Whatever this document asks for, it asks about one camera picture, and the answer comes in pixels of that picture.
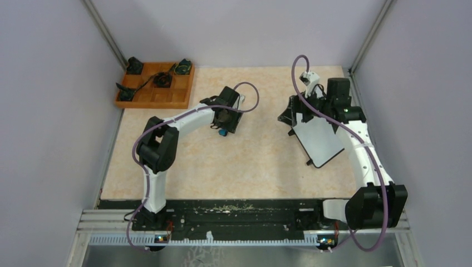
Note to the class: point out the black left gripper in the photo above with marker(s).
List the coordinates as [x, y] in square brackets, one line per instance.
[231, 127]

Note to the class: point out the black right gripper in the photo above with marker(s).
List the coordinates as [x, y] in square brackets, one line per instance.
[294, 106]

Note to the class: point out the blue felt eraser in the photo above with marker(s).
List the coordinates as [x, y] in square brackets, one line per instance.
[223, 132]

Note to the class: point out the black framed whiteboard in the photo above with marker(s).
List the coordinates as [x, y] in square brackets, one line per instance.
[318, 140]

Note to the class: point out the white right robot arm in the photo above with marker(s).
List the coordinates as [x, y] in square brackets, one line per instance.
[378, 198]

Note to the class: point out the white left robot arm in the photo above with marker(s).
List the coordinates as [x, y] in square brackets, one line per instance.
[156, 150]

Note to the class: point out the dark object top-right compartment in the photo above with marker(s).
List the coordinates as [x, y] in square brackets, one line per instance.
[183, 67]

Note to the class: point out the orange compartment tray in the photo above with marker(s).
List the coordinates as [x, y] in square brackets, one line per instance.
[149, 96]

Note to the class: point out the dark object centre compartment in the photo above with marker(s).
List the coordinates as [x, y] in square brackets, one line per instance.
[162, 80]

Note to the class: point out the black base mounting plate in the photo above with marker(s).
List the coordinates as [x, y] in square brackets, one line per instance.
[287, 217]

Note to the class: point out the dark object left compartment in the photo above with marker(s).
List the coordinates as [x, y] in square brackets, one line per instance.
[125, 93]

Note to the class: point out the dark object top-left compartment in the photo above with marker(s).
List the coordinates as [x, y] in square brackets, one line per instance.
[134, 66]

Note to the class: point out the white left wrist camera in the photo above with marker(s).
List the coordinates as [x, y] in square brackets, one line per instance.
[241, 99]

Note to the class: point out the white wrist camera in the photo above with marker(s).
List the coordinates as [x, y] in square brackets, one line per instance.
[241, 99]
[310, 80]

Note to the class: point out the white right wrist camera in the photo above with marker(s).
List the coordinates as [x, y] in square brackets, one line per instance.
[310, 80]

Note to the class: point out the right corner aluminium post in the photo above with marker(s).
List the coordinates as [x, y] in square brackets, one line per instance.
[373, 32]

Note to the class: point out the corner aluminium post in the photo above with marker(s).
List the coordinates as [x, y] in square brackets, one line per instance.
[373, 32]
[105, 32]

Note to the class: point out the left corner aluminium post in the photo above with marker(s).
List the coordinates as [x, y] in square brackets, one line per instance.
[105, 32]

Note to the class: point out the aluminium front rail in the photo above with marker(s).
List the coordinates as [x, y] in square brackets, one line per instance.
[106, 227]

